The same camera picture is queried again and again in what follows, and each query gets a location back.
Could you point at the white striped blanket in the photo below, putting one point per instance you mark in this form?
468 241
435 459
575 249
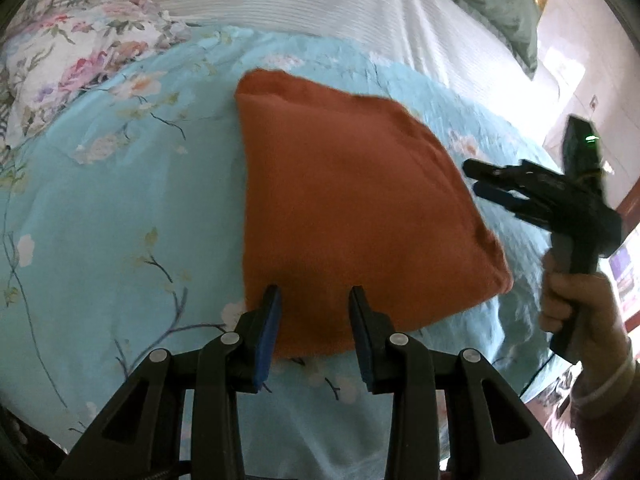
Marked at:
350 15

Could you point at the person's right hand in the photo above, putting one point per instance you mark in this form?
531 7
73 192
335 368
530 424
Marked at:
597 310

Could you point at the green pillow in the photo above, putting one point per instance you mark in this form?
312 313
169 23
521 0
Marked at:
490 0

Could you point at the orange knit sweater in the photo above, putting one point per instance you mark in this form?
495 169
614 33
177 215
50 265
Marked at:
350 200

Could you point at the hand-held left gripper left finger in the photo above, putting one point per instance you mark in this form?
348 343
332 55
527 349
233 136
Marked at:
265 342

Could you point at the light blue floral bedsheet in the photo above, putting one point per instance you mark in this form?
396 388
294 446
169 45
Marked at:
125 220

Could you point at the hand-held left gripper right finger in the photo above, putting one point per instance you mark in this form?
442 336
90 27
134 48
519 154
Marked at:
362 342

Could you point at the pink floral pillow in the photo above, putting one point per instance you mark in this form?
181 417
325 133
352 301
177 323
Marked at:
75 55

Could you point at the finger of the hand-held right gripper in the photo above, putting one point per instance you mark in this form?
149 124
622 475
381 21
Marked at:
495 172
500 199

